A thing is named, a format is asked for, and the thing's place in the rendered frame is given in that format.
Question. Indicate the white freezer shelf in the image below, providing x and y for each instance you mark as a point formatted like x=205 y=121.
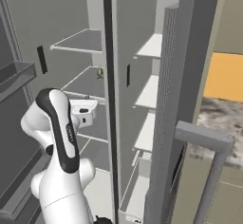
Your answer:
x=153 y=47
x=150 y=95
x=147 y=136

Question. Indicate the beige base cupboards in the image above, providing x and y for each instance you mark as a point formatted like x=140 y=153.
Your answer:
x=228 y=196

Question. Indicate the grey ribbed fridge door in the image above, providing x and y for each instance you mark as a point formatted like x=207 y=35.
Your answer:
x=186 y=60

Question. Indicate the white freezer drawer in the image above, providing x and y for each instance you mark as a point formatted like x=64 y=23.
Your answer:
x=137 y=199

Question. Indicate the green bell pepper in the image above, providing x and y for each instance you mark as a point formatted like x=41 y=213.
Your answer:
x=100 y=73

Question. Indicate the grey fridge shelf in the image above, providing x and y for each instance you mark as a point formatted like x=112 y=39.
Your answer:
x=82 y=42
x=96 y=133
x=87 y=85

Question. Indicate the beige wall cupboard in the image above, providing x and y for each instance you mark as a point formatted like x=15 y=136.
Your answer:
x=232 y=15

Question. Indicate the grey fridge door with bin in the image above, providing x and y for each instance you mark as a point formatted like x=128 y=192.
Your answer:
x=12 y=129

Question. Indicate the grey door bin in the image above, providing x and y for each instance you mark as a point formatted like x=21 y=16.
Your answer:
x=15 y=72

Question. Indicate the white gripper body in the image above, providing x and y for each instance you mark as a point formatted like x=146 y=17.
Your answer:
x=83 y=105

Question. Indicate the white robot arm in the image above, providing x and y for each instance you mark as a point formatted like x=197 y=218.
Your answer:
x=60 y=186

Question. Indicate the grey side-by-side fridge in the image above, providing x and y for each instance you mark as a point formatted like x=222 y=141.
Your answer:
x=63 y=15

